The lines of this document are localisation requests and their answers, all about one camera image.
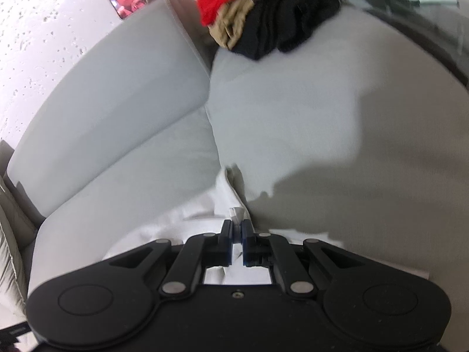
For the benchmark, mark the grey sofa back cushion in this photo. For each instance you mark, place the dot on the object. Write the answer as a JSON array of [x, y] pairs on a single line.
[[121, 110]]

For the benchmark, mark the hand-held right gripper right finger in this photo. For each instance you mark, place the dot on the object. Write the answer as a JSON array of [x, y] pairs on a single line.
[[246, 242]]

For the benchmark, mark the beige garment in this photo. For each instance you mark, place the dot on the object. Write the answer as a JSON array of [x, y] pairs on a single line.
[[234, 22]]

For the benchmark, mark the white cloth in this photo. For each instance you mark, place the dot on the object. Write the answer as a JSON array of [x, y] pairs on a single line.
[[220, 205]]

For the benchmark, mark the grey sofa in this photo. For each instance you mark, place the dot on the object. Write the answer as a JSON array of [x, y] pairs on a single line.
[[293, 124]]

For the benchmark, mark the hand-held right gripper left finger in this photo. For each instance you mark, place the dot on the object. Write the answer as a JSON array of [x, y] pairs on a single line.
[[228, 242]]

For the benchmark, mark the glass table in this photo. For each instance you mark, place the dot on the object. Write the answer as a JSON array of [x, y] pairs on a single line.
[[421, 22]]

